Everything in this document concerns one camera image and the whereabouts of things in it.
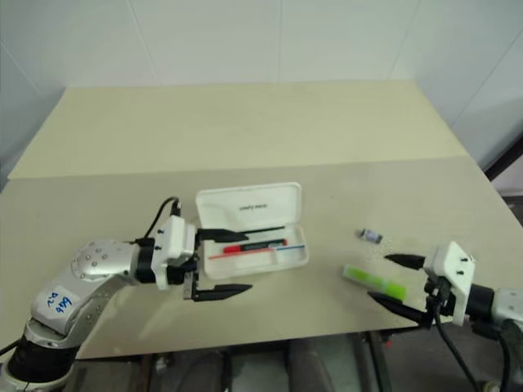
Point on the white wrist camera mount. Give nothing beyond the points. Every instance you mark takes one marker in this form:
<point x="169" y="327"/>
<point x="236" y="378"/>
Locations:
<point x="173" y="245"/>
<point x="449" y="269"/>

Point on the metal table leg frame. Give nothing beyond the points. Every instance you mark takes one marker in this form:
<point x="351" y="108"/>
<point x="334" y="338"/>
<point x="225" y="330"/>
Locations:
<point x="378" y="359"/>

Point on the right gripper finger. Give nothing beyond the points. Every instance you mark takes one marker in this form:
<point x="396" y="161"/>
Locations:
<point x="398" y="307"/>
<point x="406" y="259"/>

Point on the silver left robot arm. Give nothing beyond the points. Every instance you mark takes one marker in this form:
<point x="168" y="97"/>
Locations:
<point x="98" y="265"/>

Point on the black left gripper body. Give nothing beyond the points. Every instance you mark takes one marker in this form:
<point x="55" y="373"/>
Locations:
<point x="180" y="274"/>

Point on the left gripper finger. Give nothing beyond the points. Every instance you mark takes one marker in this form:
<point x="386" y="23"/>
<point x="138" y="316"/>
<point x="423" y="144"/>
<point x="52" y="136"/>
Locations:
<point x="222" y="234"/>
<point x="220" y="292"/>

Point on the dark metal frame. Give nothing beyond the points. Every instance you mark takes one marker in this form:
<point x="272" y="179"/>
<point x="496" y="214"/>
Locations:
<point x="506" y="159"/>

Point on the green highlighter marker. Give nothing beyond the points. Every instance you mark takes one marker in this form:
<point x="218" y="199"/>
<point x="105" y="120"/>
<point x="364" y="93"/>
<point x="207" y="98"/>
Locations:
<point x="374" y="281"/>

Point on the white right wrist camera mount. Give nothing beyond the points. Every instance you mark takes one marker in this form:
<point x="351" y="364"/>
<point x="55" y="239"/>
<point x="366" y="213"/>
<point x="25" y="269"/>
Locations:
<point x="449" y="269"/>

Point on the thin red and blue pencil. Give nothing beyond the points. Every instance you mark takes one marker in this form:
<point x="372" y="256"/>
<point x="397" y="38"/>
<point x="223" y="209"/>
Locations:
<point x="261" y="251"/>

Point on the white plastic pencil case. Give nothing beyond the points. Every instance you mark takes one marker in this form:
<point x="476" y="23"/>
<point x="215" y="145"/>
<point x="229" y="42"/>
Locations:
<point x="253" y="228"/>

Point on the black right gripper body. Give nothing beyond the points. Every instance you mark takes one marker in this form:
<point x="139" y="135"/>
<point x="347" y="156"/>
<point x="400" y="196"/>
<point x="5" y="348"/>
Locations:
<point x="441" y="300"/>

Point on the red marker with black barrel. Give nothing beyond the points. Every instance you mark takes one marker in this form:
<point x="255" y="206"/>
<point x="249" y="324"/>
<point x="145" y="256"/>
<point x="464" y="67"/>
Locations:
<point x="253" y="246"/>

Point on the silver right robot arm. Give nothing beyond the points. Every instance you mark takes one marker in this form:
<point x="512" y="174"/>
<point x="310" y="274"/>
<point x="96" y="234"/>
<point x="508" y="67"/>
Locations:
<point x="504" y="304"/>

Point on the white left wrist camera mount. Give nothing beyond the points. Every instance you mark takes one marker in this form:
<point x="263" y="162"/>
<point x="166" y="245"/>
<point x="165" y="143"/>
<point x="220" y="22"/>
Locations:
<point x="173" y="245"/>

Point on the white handwritten label sticker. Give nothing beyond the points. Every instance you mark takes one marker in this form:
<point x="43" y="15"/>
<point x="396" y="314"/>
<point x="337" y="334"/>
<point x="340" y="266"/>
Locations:
<point x="60" y="303"/>

